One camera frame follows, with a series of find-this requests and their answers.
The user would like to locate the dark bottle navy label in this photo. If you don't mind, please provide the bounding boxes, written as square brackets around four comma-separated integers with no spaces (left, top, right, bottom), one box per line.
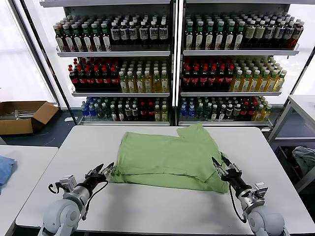
[119,21,130,46]
[149,21,159,46]
[128,21,139,46]
[158,21,169,46]
[110,21,121,46]
[139,21,149,46]

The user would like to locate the gray metal shelf board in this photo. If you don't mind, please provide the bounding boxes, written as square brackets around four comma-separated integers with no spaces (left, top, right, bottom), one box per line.
[77,120,171,126]
[57,50,171,58]
[182,44,300,57]
[71,91,170,97]
[180,91,283,97]
[186,0,315,5]
[178,120,273,127]
[40,0,171,7]

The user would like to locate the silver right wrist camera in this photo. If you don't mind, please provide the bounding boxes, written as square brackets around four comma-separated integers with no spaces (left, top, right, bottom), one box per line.
[253,182,269,205]

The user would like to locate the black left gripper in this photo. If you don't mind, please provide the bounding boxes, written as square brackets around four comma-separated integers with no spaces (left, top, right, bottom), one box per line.
[82,161,115,192]

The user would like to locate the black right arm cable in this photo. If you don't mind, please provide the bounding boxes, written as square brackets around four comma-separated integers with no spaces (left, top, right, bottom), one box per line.
[228,183,248,224]

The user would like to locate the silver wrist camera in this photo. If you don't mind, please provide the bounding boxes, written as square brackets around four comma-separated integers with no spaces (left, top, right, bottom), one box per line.
[253,182,269,205]
[58,175,77,190]

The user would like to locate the gray metal shelf rack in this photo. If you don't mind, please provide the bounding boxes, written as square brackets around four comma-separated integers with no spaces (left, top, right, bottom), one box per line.
[39,0,176,126]
[181,0,315,127]

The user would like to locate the green polo shirt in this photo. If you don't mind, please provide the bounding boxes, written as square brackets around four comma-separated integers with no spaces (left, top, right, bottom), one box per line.
[108,123,229,195]

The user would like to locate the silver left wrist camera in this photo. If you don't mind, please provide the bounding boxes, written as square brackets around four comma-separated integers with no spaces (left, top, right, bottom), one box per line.
[58,175,77,190]

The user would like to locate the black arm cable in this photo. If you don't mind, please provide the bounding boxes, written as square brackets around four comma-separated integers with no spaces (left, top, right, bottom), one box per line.
[228,183,248,224]
[48,180,109,221]

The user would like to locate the dark bottle beige label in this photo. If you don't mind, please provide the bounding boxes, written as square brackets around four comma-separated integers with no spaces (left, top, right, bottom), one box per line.
[253,21,266,49]
[243,21,256,49]

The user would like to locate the clear packed metal rods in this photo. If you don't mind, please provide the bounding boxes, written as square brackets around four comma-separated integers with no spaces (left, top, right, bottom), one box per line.
[13,110,34,121]

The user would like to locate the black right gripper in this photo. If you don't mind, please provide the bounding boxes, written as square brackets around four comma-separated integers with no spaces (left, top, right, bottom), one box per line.
[211,154,252,197]

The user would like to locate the white metal frame table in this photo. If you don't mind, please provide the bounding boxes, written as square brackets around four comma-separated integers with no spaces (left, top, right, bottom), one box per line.
[267,94,315,194]

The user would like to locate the black window frame post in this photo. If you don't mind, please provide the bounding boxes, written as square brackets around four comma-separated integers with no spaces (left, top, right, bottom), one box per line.
[286,46,315,109]
[19,0,78,126]

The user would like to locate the brown cardboard box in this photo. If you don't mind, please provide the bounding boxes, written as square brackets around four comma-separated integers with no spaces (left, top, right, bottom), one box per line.
[0,101,59,136]

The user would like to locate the pale blue cloth bundle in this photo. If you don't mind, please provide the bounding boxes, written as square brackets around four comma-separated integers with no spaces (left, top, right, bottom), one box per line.
[292,147,315,177]

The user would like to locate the dark bottle gray label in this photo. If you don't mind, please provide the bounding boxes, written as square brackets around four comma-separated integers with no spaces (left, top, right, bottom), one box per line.
[282,21,296,49]
[272,21,286,49]
[290,22,305,49]
[262,21,276,49]

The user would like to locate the blue folded cloth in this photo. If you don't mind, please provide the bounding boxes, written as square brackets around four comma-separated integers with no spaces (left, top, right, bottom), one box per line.
[0,155,17,195]

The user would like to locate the dark bottle green cap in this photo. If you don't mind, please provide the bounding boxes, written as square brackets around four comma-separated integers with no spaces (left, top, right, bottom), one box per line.
[225,21,236,51]
[194,21,205,51]
[63,24,75,53]
[233,21,246,51]
[81,24,94,53]
[205,21,216,51]
[215,21,226,51]
[71,24,84,53]
[185,21,195,51]
[91,23,103,52]
[55,25,65,53]
[100,23,112,52]

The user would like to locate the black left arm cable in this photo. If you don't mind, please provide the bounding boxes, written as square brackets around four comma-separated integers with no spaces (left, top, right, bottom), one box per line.
[48,180,109,221]

